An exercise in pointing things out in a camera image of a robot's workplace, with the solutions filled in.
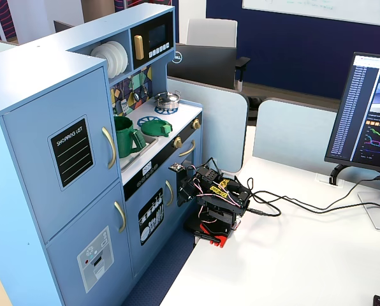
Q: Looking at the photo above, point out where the black Dell monitor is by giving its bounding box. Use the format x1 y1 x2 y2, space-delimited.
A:
166 43 238 91

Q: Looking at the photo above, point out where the gold dishwasher door handle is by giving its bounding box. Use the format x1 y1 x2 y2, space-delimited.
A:
164 180 175 207

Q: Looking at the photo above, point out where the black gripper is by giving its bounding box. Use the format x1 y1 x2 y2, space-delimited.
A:
176 166 219 207

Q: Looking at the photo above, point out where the lit computer monitor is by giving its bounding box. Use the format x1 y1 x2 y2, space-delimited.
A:
324 51 380 175

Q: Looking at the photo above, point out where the gold oven door handle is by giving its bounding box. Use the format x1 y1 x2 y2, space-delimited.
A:
178 139 196 157

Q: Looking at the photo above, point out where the gold fridge door handle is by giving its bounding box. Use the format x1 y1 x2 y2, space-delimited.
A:
101 126 117 170

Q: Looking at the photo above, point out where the silver monitor stand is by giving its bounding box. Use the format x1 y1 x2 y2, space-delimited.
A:
329 164 380 232

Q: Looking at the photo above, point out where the grey office chair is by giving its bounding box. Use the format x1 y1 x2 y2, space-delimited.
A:
186 18 252 92

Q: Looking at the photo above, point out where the white whiteboard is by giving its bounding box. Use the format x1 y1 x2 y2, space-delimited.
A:
242 0 380 28

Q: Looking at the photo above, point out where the green pitcher with handle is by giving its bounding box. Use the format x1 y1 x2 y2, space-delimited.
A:
113 115 147 159

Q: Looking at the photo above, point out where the black shopping list board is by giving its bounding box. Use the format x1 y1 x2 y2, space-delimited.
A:
47 115 96 192

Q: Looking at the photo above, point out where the black toy microwave door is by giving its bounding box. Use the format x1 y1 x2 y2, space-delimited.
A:
129 12 173 69

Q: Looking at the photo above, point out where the gold microwave door handle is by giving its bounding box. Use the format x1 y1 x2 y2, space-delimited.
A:
133 34 145 61

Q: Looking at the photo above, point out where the gold freezer door handle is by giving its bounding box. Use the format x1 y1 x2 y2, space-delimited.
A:
113 200 128 234

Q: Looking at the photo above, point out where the silver toy sink basin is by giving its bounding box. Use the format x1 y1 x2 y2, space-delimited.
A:
119 135 160 171

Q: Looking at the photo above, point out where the silver toy pot with lid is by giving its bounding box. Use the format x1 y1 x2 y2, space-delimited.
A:
154 90 182 110

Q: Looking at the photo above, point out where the black cable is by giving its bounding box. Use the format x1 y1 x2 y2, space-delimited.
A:
245 191 380 218
247 174 380 214

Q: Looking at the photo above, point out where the large green round bowl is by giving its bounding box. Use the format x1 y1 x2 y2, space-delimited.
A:
140 118 174 138

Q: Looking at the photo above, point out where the light blue desk divider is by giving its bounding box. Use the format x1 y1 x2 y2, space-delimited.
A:
166 78 250 173
252 98 339 175

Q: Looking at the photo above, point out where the silver hanging toy utensil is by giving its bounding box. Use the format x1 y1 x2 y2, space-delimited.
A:
120 83 129 114

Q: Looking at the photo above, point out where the blue wooden toy kitchen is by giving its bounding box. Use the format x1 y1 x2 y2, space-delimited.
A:
0 3 204 306

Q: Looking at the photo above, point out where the desk cable grommet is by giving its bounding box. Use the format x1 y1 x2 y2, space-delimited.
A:
315 173 345 190

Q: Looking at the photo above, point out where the red table clamp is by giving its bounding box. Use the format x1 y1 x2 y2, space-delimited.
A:
193 222 230 250

